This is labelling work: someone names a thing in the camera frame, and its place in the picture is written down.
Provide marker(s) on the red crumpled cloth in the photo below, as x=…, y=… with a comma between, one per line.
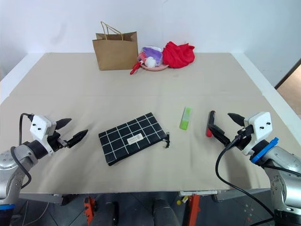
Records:
x=178, y=55

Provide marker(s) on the grey metal table bracket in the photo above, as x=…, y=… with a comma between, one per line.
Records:
x=42, y=198
x=200, y=192

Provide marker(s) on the orange clamp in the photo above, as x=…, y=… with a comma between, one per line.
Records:
x=194, y=209
x=89, y=209

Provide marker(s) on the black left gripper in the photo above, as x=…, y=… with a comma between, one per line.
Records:
x=54, y=141

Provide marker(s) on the purple and white plastic bag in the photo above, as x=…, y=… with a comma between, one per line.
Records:
x=154, y=51

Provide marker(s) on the small yellow knob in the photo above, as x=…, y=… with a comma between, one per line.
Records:
x=179, y=202

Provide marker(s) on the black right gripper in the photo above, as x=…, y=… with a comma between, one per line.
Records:
x=244, y=139

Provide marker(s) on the beige table cloth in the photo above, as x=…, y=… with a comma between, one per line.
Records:
x=150, y=94

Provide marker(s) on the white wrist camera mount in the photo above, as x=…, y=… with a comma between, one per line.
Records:
x=259, y=124
x=38, y=124

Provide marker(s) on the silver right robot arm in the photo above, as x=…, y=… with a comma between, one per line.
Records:
x=285, y=164

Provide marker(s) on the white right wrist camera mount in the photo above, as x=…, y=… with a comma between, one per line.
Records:
x=259, y=124

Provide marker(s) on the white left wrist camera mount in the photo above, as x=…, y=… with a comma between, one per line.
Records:
x=38, y=124

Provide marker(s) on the black grid pouch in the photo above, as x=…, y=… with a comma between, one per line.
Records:
x=127, y=133

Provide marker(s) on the brown paper bag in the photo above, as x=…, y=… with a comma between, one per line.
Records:
x=115, y=53

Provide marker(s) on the red plastic brush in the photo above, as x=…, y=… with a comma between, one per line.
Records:
x=135, y=68

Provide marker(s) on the pink plate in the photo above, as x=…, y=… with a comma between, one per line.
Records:
x=155, y=68

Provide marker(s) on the green eraser stick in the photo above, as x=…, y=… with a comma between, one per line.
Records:
x=185, y=118

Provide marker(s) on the dark rounded shape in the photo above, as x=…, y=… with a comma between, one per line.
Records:
x=163, y=213

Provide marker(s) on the blue right wrist clamp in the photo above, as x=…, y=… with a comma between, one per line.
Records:
x=264, y=150

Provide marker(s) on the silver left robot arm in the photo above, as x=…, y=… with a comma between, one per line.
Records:
x=21, y=153

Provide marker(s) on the red and black marker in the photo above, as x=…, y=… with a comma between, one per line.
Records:
x=210, y=122

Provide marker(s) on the white fluffy ball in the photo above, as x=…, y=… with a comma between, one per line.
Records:
x=151, y=61

